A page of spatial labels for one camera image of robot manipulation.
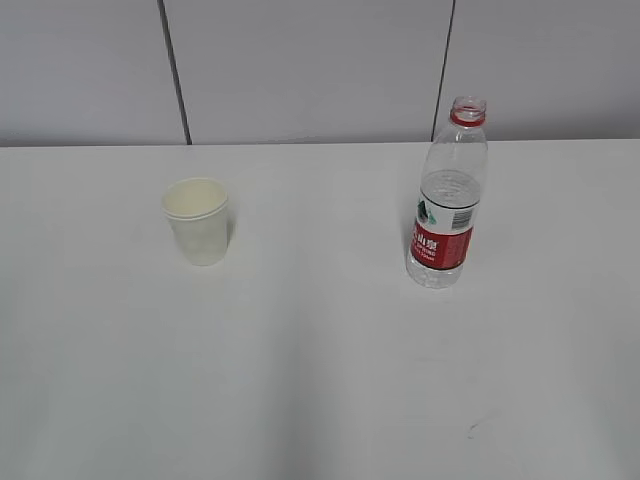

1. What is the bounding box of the white paper cup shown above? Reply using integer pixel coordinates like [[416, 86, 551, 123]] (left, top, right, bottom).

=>
[[161, 178, 229, 266]]

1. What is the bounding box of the clear plastic water bottle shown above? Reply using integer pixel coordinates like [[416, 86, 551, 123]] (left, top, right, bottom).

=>
[[406, 96, 488, 289]]

